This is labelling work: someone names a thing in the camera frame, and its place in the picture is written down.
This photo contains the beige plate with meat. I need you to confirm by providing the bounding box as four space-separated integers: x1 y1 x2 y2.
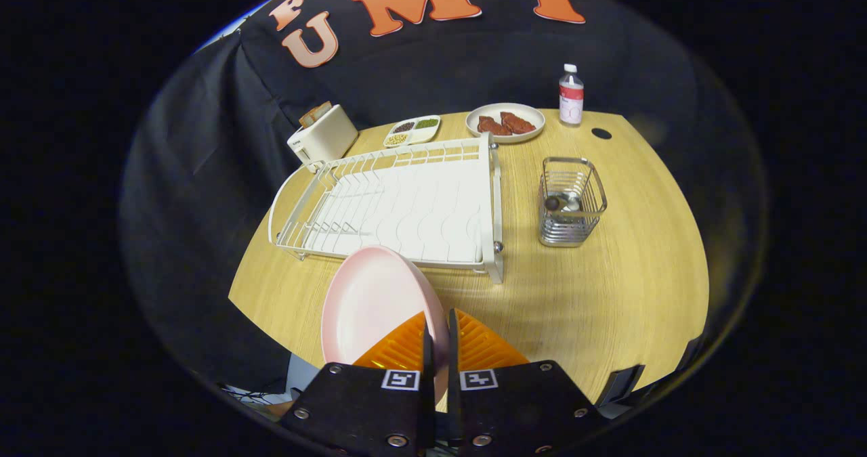
465 102 546 144

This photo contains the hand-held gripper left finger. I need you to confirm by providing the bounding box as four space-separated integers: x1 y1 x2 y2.
279 310 438 456

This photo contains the clear red-labelled water bottle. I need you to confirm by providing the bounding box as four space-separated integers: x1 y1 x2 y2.
559 64 585 128

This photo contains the metal wire basket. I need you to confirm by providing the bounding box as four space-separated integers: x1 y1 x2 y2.
538 157 608 248

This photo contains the white divided bean dish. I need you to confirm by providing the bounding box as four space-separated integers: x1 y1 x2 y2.
383 114 442 148

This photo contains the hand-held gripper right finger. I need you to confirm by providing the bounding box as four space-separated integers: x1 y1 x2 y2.
445 307 606 456

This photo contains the pink plate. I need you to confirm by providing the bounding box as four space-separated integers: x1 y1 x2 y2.
320 245 451 404

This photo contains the cream toaster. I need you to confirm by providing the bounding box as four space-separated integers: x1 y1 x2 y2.
287 104 359 172

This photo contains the white wire dish rack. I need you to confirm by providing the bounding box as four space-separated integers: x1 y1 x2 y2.
268 132 505 284

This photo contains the black backdrop cloth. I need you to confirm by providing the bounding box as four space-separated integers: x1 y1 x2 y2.
121 0 766 390

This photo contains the tangle of black cables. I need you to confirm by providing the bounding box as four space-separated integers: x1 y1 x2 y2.
217 381 302 410

